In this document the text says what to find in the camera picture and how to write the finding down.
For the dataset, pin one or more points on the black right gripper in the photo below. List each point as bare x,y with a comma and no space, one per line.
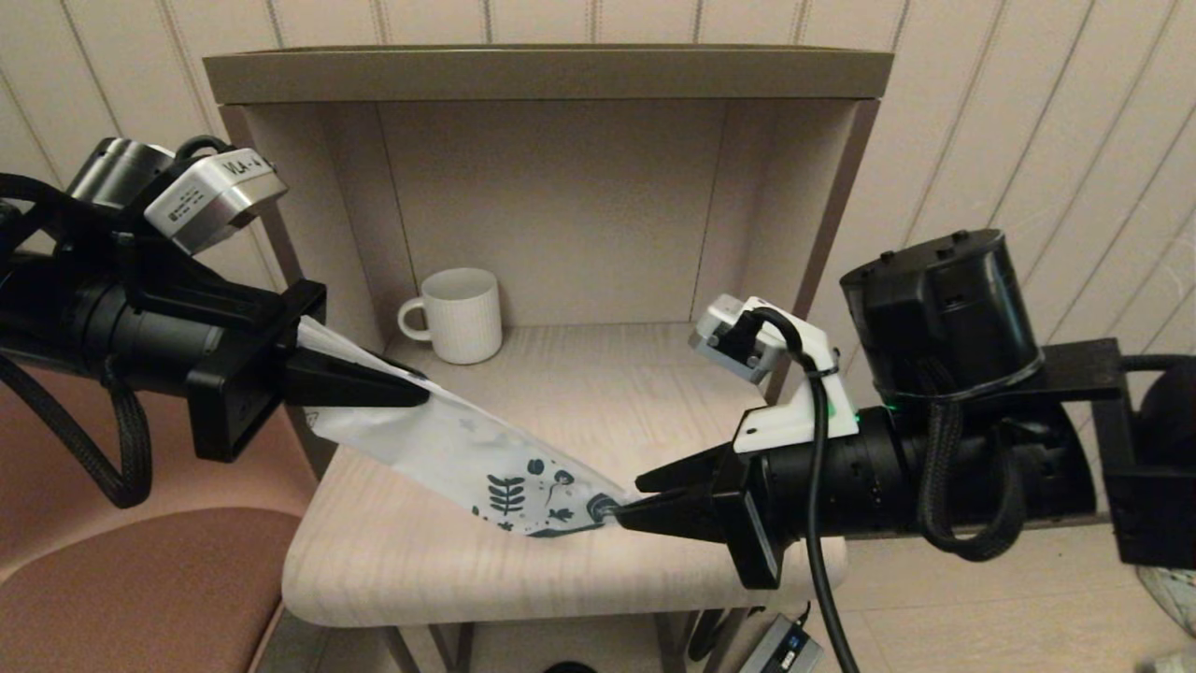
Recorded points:
860,486

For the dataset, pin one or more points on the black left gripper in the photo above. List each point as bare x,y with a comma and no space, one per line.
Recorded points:
224,374

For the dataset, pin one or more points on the white floral zipper pouch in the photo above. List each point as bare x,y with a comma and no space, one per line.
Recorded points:
439,449

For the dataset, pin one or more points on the white ribbed ceramic mug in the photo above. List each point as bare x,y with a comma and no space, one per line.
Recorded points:
462,322

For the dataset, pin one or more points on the dark metal table leg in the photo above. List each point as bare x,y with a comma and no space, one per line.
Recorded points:
668,645
462,650

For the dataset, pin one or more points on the grey power adapter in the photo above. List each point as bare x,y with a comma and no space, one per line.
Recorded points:
780,650

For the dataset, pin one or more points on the black round floor object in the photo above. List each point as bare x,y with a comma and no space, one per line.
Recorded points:
570,669

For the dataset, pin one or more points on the pink upholstered chair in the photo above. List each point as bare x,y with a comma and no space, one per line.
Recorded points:
140,579

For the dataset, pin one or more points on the beige wooden shelf hutch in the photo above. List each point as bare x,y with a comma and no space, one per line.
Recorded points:
561,73

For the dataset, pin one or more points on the white patterned floor item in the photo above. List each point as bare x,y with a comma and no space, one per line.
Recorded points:
1173,598
1175,664

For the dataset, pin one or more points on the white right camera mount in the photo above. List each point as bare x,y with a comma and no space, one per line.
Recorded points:
794,425

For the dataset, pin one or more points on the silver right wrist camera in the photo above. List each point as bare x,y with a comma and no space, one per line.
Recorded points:
729,341

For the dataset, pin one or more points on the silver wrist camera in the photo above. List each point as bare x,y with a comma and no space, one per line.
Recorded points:
729,341
210,201

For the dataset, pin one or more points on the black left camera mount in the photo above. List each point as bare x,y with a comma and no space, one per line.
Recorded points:
168,280

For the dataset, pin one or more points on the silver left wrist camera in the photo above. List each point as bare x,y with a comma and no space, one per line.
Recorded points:
210,201

